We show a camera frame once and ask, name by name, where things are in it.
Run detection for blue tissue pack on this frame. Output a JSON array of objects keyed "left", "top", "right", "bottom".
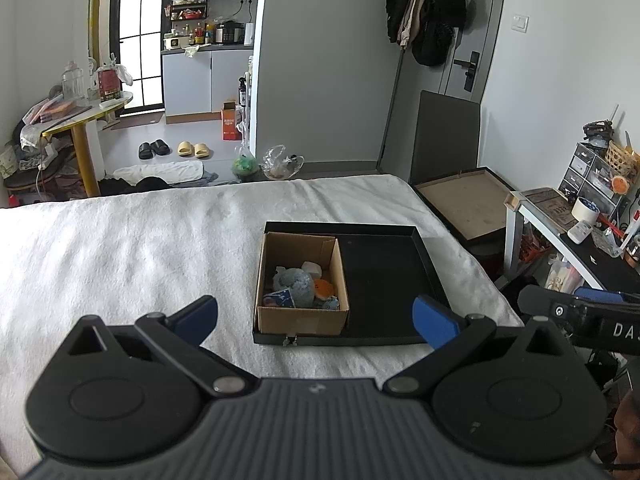
[{"left": 262, "top": 288, "right": 295, "bottom": 308}]

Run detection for blue-grey fabric plush toy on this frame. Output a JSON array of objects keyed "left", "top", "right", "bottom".
[{"left": 321, "top": 296, "right": 340, "bottom": 311}]

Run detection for hamburger plush toy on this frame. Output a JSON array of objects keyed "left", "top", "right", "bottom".
[{"left": 314, "top": 278, "right": 334, "bottom": 301}]

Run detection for black square tray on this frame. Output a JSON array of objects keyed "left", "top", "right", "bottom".
[{"left": 253, "top": 221, "right": 449, "bottom": 347}]

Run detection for white towel cover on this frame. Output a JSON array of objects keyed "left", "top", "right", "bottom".
[{"left": 1, "top": 175, "right": 518, "bottom": 474}]

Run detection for white desk with clutter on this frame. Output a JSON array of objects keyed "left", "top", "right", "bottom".
[{"left": 503, "top": 119, "right": 639, "bottom": 292}]

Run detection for brown cardboard box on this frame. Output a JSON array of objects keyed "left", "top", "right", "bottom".
[{"left": 255, "top": 232, "right": 349, "bottom": 337}]

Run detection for brown framed board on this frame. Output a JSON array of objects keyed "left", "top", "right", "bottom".
[{"left": 413, "top": 167, "right": 513, "bottom": 244}]

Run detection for white sponge block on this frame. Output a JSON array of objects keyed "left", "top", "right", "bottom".
[{"left": 300, "top": 261, "right": 323, "bottom": 280}]

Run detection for white floor towel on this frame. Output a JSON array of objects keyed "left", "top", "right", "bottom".
[{"left": 112, "top": 160, "right": 204, "bottom": 185}]

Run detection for green plastic bag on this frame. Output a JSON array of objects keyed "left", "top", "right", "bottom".
[{"left": 231, "top": 155, "right": 259, "bottom": 181}]

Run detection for pair of yellow slippers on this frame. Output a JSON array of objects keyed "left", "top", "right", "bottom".
[{"left": 177, "top": 141, "right": 210, "bottom": 159}]

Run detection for pair of black slippers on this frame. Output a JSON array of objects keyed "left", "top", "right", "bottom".
[{"left": 138, "top": 139, "right": 171, "bottom": 160}]

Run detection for clear plastic bag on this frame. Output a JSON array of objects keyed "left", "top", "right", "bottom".
[{"left": 260, "top": 144, "right": 305, "bottom": 181}]

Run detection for dark leaning panel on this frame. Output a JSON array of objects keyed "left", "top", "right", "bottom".
[{"left": 409, "top": 90, "right": 480, "bottom": 184}]

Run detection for orange cardboard box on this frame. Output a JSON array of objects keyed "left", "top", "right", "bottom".
[{"left": 221, "top": 100, "right": 242, "bottom": 141}]

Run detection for yellow round side table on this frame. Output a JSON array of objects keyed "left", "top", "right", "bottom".
[{"left": 41, "top": 91, "right": 134, "bottom": 197}]

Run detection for white kitchen cabinet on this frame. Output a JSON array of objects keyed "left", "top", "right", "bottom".
[{"left": 162, "top": 49, "right": 253, "bottom": 122}]

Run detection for red tin jar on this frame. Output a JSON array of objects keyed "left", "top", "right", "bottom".
[{"left": 96, "top": 65, "right": 122, "bottom": 102}]

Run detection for clear glass jar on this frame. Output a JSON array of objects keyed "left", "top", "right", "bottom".
[{"left": 61, "top": 61, "right": 86, "bottom": 104}]

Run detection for hanging dark clothes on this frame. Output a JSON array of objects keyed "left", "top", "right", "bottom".
[{"left": 385, "top": 0, "right": 466, "bottom": 68}]

